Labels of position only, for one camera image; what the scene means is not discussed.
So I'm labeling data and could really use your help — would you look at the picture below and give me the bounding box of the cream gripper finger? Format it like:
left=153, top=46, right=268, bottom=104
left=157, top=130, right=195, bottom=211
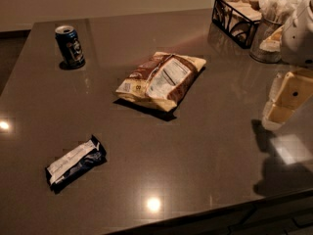
left=261, top=69, right=313, bottom=130
left=269, top=72, right=284, bottom=101

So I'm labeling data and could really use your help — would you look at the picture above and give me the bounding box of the blueberry rxbar wrapper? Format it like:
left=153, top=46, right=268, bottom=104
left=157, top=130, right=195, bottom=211
left=45, top=135, right=107, bottom=193

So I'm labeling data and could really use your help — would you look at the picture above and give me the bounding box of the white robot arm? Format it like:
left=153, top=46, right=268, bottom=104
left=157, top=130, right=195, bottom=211
left=262, top=0, right=313, bottom=131

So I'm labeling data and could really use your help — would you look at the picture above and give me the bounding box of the brown chip bag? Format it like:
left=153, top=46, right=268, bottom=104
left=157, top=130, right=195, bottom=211
left=115, top=52, right=206, bottom=112

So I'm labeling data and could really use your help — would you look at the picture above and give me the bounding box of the metal cup with packets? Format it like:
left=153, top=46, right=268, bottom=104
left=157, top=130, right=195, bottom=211
left=249, top=0, right=301, bottom=64

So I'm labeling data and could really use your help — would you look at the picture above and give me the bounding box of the blue soda can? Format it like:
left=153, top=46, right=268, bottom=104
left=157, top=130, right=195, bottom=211
left=55, top=25, right=85, bottom=69

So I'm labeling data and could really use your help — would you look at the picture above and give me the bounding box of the black wire napkin holder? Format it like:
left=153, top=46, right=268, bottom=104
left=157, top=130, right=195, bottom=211
left=212, top=0, right=261, bottom=49

